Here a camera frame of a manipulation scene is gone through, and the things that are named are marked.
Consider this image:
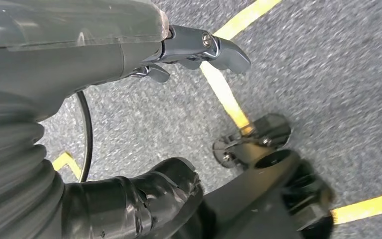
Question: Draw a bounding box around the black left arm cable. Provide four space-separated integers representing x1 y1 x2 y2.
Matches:
76 92 94 183

